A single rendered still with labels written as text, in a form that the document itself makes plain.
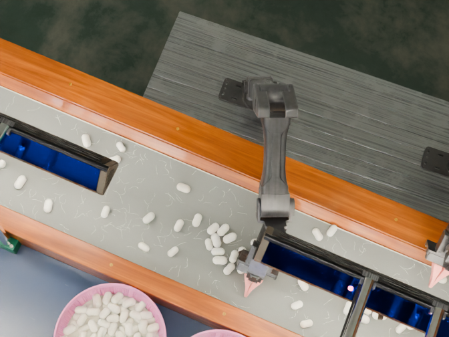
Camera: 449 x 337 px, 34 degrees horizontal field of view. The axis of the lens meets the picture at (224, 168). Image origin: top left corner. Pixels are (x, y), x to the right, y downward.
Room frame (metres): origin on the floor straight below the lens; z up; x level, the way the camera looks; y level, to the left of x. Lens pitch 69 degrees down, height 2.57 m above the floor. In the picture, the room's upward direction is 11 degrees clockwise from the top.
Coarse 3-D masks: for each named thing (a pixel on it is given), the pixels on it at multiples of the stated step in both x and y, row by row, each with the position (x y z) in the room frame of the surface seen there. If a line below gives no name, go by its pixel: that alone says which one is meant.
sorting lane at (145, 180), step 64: (64, 128) 0.73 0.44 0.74; (0, 192) 0.52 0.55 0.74; (64, 192) 0.55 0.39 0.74; (128, 192) 0.59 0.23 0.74; (192, 192) 0.62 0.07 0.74; (128, 256) 0.42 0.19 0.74; (192, 256) 0.45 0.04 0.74; (384, 256) 0.54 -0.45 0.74; (320, 320) 0.35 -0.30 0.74; (384, 320) 0.38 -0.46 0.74
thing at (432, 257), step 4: (428, 256) 0.52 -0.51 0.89; (432, 256) 0.52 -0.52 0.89; (436, 256) 0.52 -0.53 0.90; (428, 260) 0.51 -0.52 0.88; (432, 260) 0.51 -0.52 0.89; (436, 260) 0.51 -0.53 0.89; (440, 260) 0.52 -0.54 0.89; (440, 264) 0.51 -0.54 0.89; (444, 268) 0.50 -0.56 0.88; (440, 272) 0.50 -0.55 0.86; (444, 272) 0.49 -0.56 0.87; (448, 272) 0.49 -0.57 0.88; (440, 276) 0.49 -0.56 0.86; (444, 276) 0.49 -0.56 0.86; (436, 280) 0.48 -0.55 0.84; (432, 284) 0.47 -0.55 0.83
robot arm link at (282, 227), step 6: (258, 198) 0.57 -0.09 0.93; (258, 204) 0.55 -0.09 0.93; (294, 204) 0.57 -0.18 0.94; (258, 210) 0.54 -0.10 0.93; (294, 210) 0.56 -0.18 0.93; (258, 216) 0.53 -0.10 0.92; (258, 222) 0.52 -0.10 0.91; (264, 222) 0.52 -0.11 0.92; (270, 222) 0.52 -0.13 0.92; (276, 222) 0.52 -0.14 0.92; (282, 222) 0.53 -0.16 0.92; (288, 222) 0.53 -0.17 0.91; (276, 228) 0.50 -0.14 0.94; (282, 228) 0.50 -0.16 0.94
